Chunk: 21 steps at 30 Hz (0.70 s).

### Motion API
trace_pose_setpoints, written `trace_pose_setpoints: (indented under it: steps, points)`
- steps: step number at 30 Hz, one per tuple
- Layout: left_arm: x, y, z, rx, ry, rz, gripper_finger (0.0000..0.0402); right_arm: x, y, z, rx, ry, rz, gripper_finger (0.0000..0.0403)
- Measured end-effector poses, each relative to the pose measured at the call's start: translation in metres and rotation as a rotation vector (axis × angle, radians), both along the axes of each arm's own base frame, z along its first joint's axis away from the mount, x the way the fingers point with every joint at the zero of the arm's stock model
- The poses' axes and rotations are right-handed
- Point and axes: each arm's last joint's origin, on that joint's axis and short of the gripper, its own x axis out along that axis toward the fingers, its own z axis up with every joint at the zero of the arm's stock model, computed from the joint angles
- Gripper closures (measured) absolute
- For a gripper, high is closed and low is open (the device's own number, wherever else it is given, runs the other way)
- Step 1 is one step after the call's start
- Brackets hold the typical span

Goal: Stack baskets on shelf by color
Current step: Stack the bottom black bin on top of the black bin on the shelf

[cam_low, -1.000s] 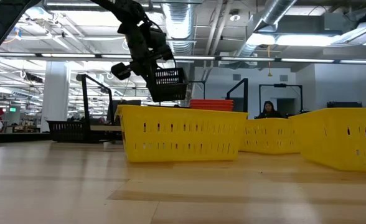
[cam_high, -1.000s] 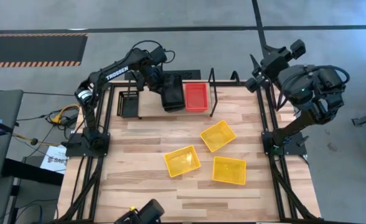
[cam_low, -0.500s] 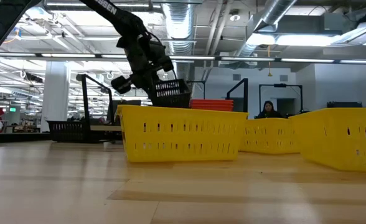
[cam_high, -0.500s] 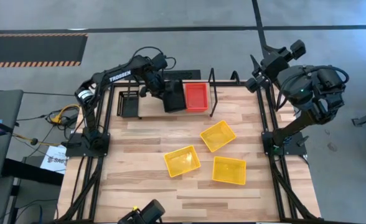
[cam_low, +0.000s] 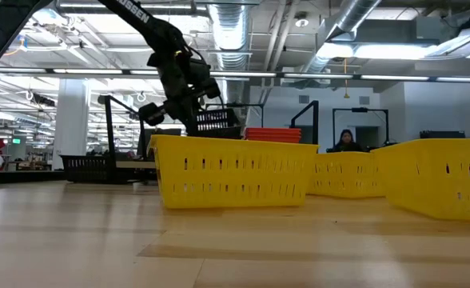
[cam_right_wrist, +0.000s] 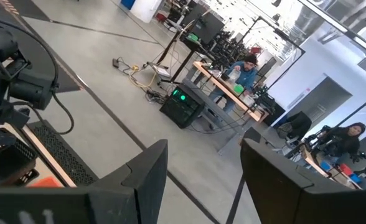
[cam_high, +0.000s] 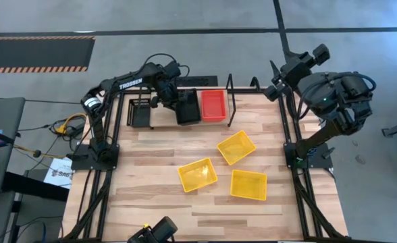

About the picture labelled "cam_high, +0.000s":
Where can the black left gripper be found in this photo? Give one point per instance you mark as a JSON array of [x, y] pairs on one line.
[[169, 96]]

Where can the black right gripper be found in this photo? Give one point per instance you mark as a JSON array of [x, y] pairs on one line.
[[296, 71]]

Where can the black plastic basket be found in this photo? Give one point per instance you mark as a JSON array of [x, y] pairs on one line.
[[129, 114], [189, 111]]

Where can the yellow plastic basket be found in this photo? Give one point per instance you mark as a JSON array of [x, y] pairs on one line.
[[197, 175], [248, 185], [236, 148]]

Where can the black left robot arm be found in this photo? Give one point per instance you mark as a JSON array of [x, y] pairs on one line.
[[131, 82]]

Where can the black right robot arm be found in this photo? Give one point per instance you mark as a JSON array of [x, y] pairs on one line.
[[333, 94]]

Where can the black curved hook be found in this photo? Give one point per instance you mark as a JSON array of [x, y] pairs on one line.
[[252, 83]]

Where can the black perforated metal panel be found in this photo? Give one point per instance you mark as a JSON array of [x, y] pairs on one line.
[[202, 81]]

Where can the white printed paper sheet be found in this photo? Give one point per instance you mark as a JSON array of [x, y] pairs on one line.
[[58, 175]]

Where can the black hazard-striped floor mat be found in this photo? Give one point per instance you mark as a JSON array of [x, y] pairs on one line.
[[33, 52]]

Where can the black flat beam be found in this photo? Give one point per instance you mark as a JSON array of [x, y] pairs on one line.
[[33, 185]]

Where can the grey side cart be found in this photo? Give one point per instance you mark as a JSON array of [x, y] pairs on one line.
[[2, 152]]

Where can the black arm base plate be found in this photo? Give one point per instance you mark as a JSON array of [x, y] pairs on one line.
[[321, 162], [78, 163]]

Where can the black aluminium table frame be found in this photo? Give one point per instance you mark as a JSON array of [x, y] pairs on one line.
[[301, 202]]

